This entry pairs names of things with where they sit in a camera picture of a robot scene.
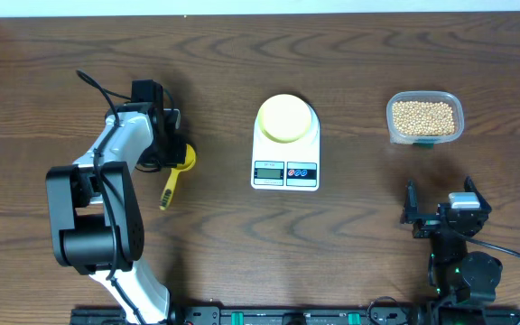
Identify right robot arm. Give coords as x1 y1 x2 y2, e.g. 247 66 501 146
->
401 177 503 324

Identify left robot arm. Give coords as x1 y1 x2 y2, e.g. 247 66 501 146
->
45 101 191 324

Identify yellow plastic bowl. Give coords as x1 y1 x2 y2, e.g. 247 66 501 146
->
257 94 312 144

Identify clear plastic container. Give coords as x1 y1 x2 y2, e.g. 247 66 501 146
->
386 90 465 146

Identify soybeans in container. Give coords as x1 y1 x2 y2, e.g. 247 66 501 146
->
392 101 455 136

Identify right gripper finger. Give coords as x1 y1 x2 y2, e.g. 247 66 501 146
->
463 176 491 212
400 180 419 224

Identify yellow measuring scoop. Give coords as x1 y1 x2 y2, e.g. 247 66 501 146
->
160 144 197 210

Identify white digital kitchen scale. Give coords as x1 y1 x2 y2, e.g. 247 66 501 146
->
250 100 320 191

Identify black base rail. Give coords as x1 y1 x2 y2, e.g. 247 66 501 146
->
70 300 520 325

